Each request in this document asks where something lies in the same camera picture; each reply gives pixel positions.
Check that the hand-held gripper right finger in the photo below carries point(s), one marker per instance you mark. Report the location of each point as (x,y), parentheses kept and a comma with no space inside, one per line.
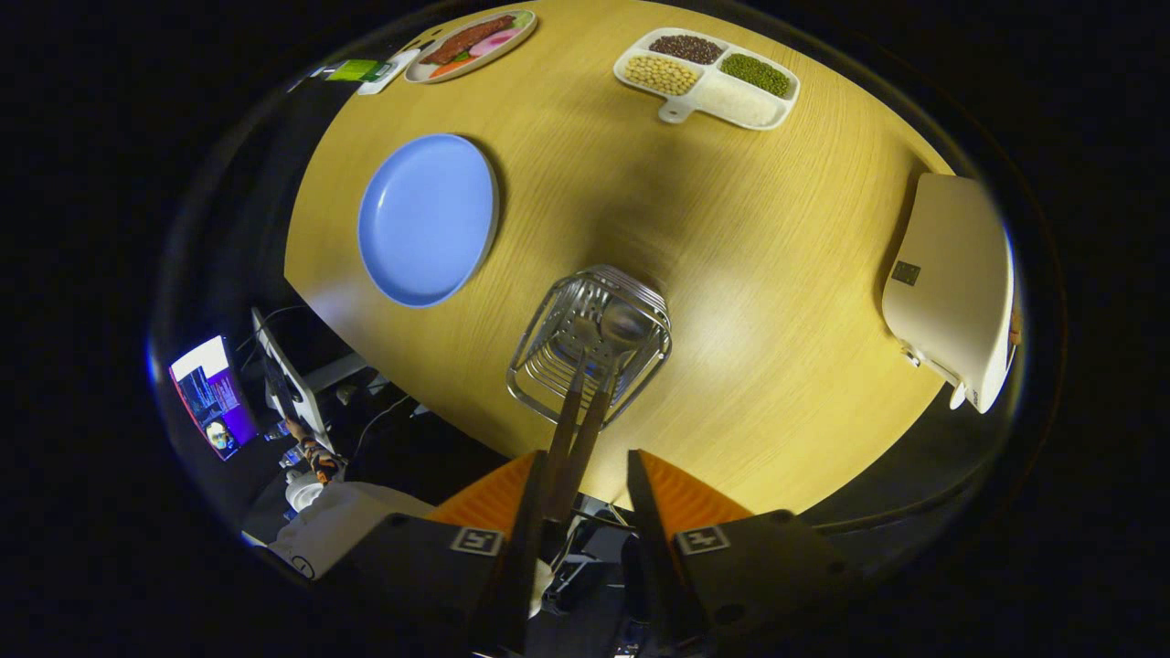
(654,548)

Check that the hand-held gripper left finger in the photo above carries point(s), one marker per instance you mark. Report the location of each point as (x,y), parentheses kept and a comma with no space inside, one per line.
(521,567)

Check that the white cloth bag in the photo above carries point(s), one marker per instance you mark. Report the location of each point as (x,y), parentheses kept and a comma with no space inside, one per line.
(347,521)

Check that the white cup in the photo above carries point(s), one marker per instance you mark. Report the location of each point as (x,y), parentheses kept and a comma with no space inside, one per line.
(304,493)

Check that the white monitor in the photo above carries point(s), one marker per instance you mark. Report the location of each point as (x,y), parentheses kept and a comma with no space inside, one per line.
(302,393)

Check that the lit computer screen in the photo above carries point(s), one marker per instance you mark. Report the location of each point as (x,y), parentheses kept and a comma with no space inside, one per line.
(215,393)

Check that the blue round plate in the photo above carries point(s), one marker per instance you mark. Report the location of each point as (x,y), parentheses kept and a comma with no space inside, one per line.
(425,219)

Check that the white toaster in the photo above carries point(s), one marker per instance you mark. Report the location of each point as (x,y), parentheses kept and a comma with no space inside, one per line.
(951,292)

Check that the brown bread slice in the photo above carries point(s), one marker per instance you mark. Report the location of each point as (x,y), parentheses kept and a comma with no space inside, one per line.
(1015,327)

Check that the white divided tray of beans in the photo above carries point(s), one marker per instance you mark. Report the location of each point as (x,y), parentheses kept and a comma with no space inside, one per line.
(740,100)

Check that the small white square tray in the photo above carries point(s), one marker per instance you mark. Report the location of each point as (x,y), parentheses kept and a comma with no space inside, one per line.
(388,79)

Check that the green label plastic bottle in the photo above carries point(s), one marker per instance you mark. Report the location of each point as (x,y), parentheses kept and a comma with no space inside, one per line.
(352,69)

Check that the oval plate of food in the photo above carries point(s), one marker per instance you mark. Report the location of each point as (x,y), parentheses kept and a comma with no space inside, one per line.
(466,41)

